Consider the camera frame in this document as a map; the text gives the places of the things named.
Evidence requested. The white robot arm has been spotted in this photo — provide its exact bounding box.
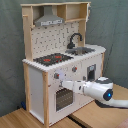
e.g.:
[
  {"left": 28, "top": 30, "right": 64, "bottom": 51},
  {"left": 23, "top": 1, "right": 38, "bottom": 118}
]
[{"left": 62, "top": 77, "right": 128, "bottom": 109}]

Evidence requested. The right red stove knob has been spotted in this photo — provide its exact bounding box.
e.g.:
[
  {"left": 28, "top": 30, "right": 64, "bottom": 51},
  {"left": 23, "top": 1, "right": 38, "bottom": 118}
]
[{"left": 72, "top": 66, "right": 77, "bottom": 72}]

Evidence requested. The black toy faucet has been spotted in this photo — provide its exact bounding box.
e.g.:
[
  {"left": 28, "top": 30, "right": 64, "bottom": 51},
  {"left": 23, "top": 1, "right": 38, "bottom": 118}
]
[{"left": 66, "top": 32, "right": 83, "bottom": 50}]

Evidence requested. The grey range hood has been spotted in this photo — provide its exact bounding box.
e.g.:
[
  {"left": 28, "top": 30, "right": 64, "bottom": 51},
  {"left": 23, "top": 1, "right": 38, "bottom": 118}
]
[{"left": 35, "top": 5, "right": 64, "bottom": 27}]

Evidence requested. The grey toy sink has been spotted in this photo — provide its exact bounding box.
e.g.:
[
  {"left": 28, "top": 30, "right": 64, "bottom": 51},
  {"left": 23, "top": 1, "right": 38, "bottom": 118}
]
[{"left": 65, "top": 47, "right": 95, "bottom": 56}]

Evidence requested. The grey ice dispenser panel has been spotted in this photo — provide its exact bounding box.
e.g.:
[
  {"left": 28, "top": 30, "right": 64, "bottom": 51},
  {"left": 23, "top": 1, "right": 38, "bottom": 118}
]
[{"left": 87, "top": 65, "right": 96, "bottom": 81}]

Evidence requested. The black toy stovetop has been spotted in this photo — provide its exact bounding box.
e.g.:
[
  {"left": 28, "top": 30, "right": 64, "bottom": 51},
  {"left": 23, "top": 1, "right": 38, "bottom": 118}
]
[{"left": 34, "top": 53, "right": 71, "bottom": 66}]

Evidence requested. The white oven door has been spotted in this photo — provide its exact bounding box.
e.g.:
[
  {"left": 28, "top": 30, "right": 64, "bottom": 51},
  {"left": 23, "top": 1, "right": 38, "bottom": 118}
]
[{"left": 49, "top": 82, "right": 79, "bottom": 123}]

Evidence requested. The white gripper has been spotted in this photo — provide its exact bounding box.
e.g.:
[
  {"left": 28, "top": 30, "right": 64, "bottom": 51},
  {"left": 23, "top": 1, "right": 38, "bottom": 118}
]
[{"left": 62, "top": 81, "right": 86, "bottom": 95}]

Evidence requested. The wooden toy kitchen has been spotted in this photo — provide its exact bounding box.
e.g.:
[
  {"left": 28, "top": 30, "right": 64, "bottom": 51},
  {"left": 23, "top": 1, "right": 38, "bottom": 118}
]
[{"left": 22, "top": 2, "right": 105, "bottom": 128}]

